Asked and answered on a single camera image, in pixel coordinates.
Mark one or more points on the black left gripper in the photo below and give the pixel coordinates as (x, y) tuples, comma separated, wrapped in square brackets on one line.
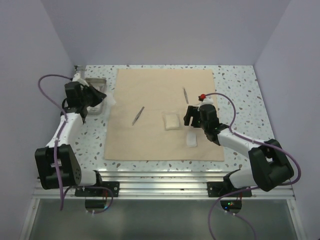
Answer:
[(98, 96)]

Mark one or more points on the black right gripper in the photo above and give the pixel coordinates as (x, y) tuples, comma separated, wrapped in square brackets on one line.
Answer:
[(192, 111)]

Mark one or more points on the bagged gauze pad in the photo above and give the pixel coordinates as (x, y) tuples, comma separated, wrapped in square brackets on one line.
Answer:
[(171, 120)]

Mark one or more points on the steel tweezers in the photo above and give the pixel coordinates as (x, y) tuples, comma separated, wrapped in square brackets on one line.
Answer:
[(185, 95), (137, 116)]

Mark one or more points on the white gauze roll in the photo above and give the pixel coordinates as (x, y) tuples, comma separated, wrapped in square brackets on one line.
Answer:
[(191, 140), (110, 99)]

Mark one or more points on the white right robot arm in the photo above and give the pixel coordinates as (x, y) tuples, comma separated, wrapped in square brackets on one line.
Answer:
[(269, 165)]

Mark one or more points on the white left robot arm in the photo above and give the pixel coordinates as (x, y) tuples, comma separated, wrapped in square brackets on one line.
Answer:
[(56, 163)]

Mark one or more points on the steel instrument tray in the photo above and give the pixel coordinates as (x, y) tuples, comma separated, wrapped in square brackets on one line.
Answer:
[(100, 84)]

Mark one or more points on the beige cloth mat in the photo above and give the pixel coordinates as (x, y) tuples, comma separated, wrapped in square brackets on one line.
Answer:
[(146, 122)]

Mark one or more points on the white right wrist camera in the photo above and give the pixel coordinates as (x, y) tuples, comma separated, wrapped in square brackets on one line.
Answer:
[(205, 100)]

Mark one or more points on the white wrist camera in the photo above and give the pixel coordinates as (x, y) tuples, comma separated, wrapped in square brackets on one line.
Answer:
[(77, 78), (205, 100)]

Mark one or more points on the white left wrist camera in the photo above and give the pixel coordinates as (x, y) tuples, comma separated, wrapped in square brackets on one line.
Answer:
[(77, 78)]

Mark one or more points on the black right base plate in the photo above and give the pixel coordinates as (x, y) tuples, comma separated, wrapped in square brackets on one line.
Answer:
[(216, 189)]

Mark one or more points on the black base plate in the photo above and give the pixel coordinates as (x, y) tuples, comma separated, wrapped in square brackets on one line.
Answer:
[(216, 189), (109, 188)]

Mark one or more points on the aluminium rail frame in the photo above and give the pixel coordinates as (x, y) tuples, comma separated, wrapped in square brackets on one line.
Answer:
[(156, 177)]

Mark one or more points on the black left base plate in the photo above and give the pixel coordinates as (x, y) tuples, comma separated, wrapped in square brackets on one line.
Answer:
[(109, 188)]

